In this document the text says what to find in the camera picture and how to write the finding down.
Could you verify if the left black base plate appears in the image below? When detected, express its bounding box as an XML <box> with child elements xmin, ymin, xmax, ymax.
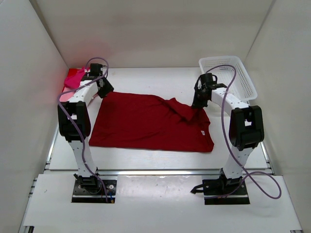
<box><xmin>71</xmin><ymin>176</ymin><xmax>117</xmax><ymax>204</ymax></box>

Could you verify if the bright red folded t shirt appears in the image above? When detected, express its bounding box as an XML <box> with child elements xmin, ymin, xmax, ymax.
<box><xmin>67</xmin><ymin>68</ymin><xmax>85</xmax><ymax>78</ymax></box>

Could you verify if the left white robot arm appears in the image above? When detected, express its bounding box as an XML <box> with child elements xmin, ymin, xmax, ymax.
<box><xmin>57</xmin><ymin>63</ymin><xmax>114</xmax><ymax>193</ymax></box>

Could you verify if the white plastic mesh basket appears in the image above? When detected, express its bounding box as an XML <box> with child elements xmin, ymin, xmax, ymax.
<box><xmin>199</xmin><ymin>55</ymin><xmax>258</xmax><ymax>102</ymax></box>

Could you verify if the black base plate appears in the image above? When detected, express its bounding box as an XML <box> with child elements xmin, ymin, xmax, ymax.
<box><xmin>190</xmin><ymin>176</ymin><xmax>250</xmax><ymax>205</ymax></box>
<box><xmin>71</xmin><ymin>176</ymin><xmax>117</xmax><ymax>204</ymax></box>

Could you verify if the magenta folded t shirt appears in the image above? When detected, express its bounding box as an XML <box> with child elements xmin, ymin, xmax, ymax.
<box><xmin>64</xmin><ymin>67</ymin><xmax>85</xmax><ymax>89</ymax></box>

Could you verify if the dark red t shirt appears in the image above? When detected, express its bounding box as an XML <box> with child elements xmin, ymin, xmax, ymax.
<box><xmin>89</xmin><ymin>92</ymin><xmax>214</xmax><ymax>153</ymax></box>

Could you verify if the aluminium rail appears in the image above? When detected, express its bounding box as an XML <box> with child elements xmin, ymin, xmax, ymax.
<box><xmin>99</xmin><ymin>169</ymin><xmax>220</xmax><ymax>176</ymax></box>

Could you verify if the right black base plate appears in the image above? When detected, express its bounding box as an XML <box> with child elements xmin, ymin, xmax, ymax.
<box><xmin>190</xmin><ymin>176</ymin><xmax>250</xmax><ymax>205</ymax></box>

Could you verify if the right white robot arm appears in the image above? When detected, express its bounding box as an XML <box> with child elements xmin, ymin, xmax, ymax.
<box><xmin>192</xmin><ymin>73</ymin><xmax>264</xmax><ymax>195</ymax></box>

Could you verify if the light pink folded t shirt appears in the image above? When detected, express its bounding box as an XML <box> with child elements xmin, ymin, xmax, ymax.
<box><xmin>59</xmin><ymin>87</ymin><xmax>74</xmax><ymax>102</ymax></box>

